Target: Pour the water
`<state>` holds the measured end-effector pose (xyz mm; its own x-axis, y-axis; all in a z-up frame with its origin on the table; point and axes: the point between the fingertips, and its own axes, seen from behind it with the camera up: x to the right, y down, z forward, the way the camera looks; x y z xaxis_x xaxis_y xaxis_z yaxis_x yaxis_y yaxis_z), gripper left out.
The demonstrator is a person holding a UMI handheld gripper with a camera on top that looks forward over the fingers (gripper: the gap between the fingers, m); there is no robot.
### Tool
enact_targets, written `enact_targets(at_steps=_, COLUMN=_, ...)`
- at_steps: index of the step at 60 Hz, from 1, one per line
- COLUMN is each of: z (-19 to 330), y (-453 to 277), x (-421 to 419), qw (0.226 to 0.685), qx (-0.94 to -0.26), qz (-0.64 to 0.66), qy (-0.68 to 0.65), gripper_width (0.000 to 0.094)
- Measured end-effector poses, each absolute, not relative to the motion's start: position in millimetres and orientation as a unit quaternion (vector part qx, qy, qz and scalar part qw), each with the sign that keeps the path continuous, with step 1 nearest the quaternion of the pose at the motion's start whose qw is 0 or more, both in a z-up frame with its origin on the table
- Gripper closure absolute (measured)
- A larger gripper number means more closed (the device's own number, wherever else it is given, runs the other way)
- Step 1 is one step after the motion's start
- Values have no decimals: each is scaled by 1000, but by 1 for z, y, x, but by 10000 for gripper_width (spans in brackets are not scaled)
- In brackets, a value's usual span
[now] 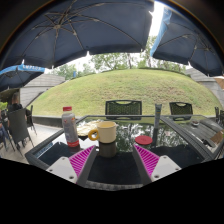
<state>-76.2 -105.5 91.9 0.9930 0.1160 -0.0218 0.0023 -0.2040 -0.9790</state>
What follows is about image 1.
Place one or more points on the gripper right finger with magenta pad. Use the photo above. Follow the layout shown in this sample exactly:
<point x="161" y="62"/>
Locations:
<point x="152" y="167"/>

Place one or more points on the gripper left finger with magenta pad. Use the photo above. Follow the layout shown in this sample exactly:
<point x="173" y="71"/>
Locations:
<point x="75" y="168"/>

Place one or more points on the red round lid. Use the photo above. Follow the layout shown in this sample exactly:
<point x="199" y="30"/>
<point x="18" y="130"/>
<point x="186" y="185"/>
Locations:
<point x="143" y="140"/>

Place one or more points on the crumpled plastic bag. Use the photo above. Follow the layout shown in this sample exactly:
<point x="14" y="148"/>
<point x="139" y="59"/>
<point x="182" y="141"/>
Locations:
<point x="84" y="128"/>

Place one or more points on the plastic bottle with red cap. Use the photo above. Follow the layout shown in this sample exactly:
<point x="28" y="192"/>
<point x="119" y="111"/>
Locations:
<point x="69" y="126"/>

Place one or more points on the white tube standing upright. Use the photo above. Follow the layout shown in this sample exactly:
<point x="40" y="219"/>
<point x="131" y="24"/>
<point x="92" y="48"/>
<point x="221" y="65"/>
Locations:
<point x="158" y="108"/>

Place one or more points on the dark wicker chair left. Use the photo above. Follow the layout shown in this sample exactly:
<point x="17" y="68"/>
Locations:
<point x="18" y="126"/>

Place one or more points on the seated person in black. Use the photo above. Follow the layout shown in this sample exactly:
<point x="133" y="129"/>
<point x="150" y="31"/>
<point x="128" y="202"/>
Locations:
<point x="15" y="105"/>

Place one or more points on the left blue umbrella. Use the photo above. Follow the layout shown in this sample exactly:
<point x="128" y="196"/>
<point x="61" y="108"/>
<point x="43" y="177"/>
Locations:
<point x="18" y="76"/>

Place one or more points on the right dark blue umbrella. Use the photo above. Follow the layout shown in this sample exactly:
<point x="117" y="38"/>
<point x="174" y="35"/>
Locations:
<point x="179" y="40"/>

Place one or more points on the large dark blue umbrella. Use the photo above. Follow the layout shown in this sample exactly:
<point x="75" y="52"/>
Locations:
<point x="64" y="30"/>

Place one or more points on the cream mug with yellow handle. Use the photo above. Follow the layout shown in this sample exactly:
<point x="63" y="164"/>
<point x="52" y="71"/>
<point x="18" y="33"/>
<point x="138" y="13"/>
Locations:
<point x="105" y="132"/>

